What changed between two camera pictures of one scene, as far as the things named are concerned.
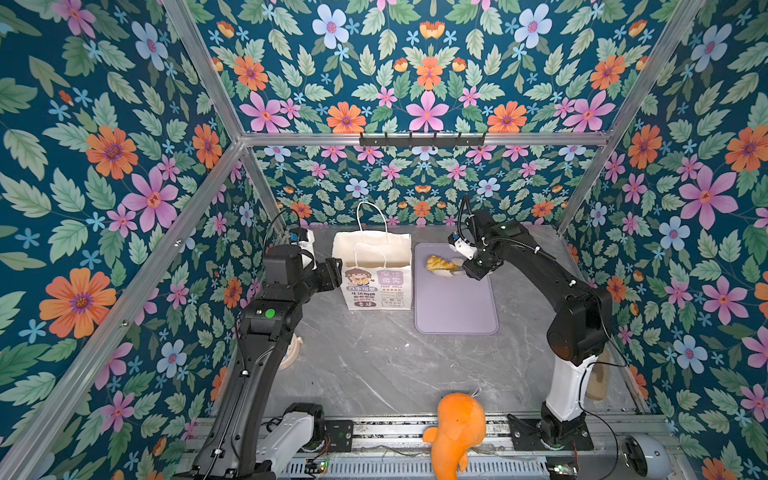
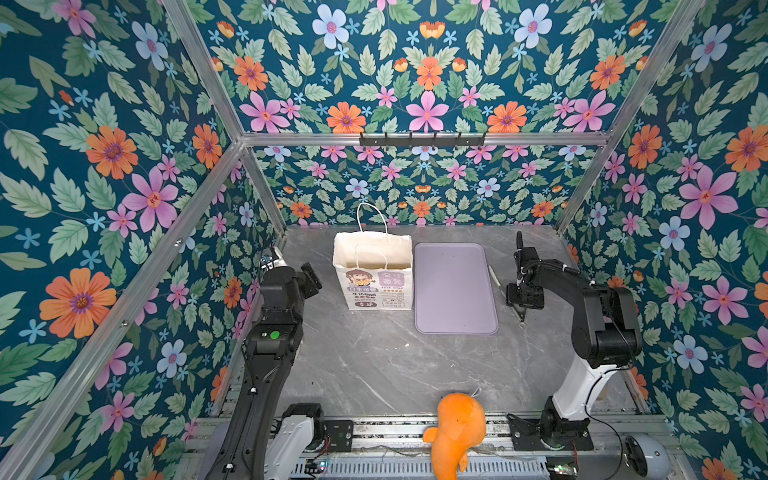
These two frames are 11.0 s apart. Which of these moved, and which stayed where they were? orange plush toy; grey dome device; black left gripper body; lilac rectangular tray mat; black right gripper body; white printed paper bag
Moved: black left gripper body; black right gripper body
Stayed: grey dome device; white printed paper bag; orange plush toy; lilac rectangular tray mat
